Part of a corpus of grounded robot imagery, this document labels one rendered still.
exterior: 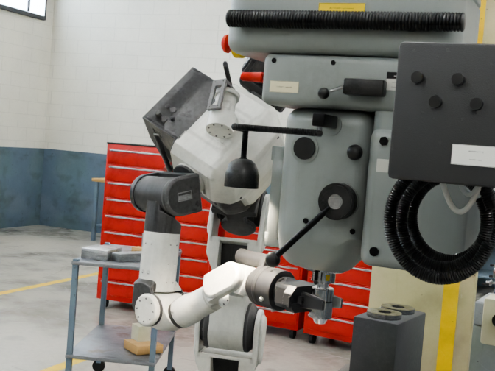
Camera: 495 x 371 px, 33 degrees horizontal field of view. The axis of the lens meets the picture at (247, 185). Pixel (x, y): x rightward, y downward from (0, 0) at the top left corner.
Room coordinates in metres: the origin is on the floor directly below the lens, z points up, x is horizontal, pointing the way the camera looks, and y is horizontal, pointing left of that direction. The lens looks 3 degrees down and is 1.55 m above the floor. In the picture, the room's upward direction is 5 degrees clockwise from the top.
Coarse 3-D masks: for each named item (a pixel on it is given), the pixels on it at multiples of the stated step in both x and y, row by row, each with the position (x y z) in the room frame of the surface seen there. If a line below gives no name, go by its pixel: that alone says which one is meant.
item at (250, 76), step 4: (244, 72) 1.87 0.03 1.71; (248, 72) 1.87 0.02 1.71; (252, 72) 1.86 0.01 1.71; (256, 72) 1.86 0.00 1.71; (260, 72) 1.85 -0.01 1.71; (240, 76) 1.87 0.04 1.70; (244, 76) 1.86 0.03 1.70; (248, 76) 1.86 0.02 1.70; (252, 76) 1.86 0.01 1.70; (256, 76) 1.85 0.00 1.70; (260, 76) 1.85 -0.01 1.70; (244, 80) 1.87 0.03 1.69; (248, 80) 1.87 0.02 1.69; (252, 80) 1.86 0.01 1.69; (256, 80) 1.85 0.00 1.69; (260, 80) 1.85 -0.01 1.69
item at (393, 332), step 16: (384, 304) 2.22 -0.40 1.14; (400, 304) 2.24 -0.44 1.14; (368, 320) 2.07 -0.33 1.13; (384, 320) 2.07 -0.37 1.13; (400, 320) 2.08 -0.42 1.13; (416, 320) 2.16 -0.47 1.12; (352, 336) 2.09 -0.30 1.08; (368, 336) 2.07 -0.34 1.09; (384, 336) 2.05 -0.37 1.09; (400, 336) 2.05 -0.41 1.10; (416, 336) 2.17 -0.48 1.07; (352, 352) 2.09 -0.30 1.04; (368, 352) 2.07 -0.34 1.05; (384, 352) 2.05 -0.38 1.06; (400, 352) 2.06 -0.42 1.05; (416, 352) 2.18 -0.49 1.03; (352, 368) 2.09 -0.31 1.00; (368, 368) 2.07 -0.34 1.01; (384, 368) 2.05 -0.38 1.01; (400, 368) 2.07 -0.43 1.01; (416, 368) 2.19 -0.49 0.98
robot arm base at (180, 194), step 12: (180, 180) 1.98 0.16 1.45; (192, 180) 2.01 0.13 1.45; (132, 192) 2.04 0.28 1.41; (168, 192) 1.95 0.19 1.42; (180, 192) 1.98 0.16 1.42; (192, 192) 2.01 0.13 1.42; (132, 204) 2.06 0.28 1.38; (168, 204) 1.95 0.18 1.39; (180, 204) 1.98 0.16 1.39; (192, 204) 2.01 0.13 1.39
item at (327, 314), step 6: (312, 294) 1.67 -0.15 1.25; (318, 294) 1.66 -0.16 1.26; (324, 294) 1.66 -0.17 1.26; (330, 294) 1.66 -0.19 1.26; (330, 300) 1.66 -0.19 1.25; (330, 306) 1.67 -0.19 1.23; (312, 312) 1.67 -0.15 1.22; (318, 312) 1.66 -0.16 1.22; (324, 312) 1.66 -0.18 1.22; (330, 312) 1.67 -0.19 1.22; (318, 318) 1.66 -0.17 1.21; (324, 318) 1.66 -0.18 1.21; (330, 318) 1.67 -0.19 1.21
